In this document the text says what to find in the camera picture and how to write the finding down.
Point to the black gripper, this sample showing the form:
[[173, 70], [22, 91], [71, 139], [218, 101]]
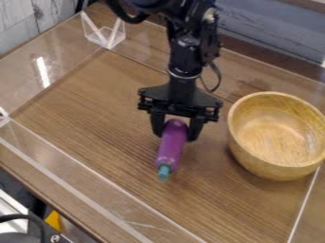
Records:
[[194, 104]]

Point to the purple toy eggplant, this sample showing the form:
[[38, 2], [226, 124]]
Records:
[[174, 138]]

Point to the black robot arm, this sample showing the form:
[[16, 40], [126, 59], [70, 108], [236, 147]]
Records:
[[192, 29]]

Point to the brown wooden bowl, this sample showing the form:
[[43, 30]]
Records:
[[277, 135]]

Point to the yellow label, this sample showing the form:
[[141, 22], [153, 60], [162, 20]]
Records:
[[53, 220]]

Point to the clear acrylic corner bracket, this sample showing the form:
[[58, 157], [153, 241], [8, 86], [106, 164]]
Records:
[[105, 37]]

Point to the clear acrylic front wall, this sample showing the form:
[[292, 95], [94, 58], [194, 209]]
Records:
[[106, 211]]

